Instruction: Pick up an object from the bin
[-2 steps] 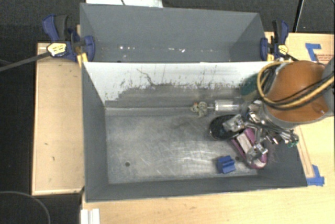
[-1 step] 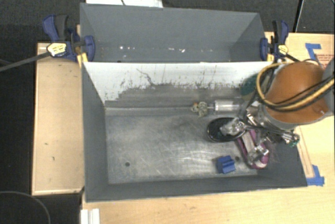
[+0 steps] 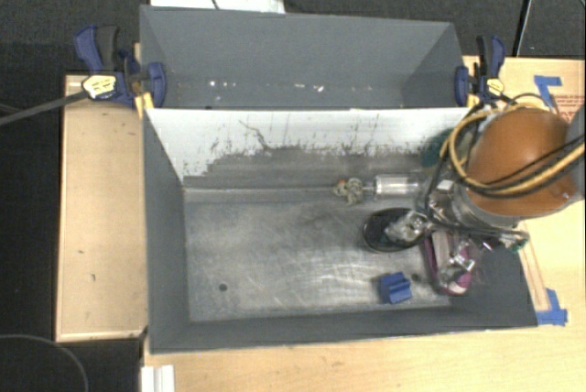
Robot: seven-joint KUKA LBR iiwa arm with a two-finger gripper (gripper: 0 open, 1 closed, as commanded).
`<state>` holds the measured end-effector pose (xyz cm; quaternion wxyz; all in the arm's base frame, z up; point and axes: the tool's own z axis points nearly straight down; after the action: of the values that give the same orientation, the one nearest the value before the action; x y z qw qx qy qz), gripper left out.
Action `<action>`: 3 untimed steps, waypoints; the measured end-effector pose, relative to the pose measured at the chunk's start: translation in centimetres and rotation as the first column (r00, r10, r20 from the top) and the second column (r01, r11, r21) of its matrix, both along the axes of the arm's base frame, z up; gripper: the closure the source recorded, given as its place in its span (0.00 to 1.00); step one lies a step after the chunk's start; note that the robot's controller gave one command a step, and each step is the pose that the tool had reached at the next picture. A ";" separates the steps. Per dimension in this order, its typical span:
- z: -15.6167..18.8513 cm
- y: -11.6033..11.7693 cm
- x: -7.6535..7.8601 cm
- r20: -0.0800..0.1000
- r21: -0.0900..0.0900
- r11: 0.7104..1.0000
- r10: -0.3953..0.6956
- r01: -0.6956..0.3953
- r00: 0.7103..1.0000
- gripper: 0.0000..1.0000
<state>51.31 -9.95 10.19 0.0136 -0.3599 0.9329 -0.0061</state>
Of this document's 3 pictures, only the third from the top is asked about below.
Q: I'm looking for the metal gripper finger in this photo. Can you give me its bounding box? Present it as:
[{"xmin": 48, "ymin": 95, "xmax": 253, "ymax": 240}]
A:
[
  {"xmin": 385, "ymin": 214, "xmax": 430, "ymax": 245},
  {"xmin": 440, "ymin": 247, "xmax": 479, "ymax": 287}
]

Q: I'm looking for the purple oblong thing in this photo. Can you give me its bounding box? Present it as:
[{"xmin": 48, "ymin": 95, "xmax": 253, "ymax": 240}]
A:
[{"xmin": 422, "ymin": 231, "xmax": 483, "ymax": 297}]

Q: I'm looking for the black round dish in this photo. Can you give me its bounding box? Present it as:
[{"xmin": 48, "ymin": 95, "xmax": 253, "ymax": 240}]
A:
[{"xmin": 362, "ymin": 207, "xmax": 428, "ymax": 254}]

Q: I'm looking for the clear plastic bottle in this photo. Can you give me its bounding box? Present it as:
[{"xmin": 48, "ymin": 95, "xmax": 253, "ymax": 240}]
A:
[{"xmin": 371, "ymin": 173, "xmax": 423, "ymax": 201}]

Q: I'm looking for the blue block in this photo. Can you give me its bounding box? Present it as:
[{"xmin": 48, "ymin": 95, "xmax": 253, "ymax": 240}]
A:
[{"xmin": 376, "ymin": 271, "xmax": 414, "ymax": 306}]

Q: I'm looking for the beige knotted toy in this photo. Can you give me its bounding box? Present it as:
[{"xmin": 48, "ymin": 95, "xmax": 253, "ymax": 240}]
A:
[{"xmin": 331, "ymin": 177, "xmax": 368, "ymax": 205}]

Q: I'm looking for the grey metal bin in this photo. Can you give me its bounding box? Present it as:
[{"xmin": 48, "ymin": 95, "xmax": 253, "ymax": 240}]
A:
[{"xmin": 138, "ymin": 5, "xmax": 539, "ymax": 354}]

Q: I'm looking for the pale wood board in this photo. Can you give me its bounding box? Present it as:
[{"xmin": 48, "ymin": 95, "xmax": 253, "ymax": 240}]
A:
[{"xmin": 54, "ymin": 73, "xmax": 148, "ymax": 343}]

